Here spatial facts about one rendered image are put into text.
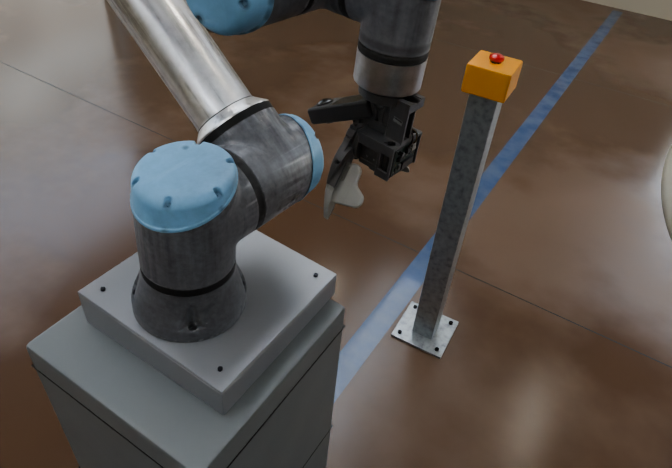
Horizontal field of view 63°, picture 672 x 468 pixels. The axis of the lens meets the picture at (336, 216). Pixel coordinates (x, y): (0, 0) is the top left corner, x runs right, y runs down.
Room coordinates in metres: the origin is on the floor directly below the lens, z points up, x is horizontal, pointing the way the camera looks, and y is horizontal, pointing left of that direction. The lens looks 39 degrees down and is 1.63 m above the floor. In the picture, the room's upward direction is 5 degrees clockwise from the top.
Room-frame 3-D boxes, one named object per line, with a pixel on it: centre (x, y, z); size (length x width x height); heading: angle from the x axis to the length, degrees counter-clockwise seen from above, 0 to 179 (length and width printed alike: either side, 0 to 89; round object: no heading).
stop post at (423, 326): (1.40, -0.38, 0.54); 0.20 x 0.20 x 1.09; 64
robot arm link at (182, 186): (0.64, 0.22, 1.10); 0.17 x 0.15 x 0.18; 147
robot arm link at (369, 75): (0.68, -0.05, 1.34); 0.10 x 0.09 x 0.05; 144
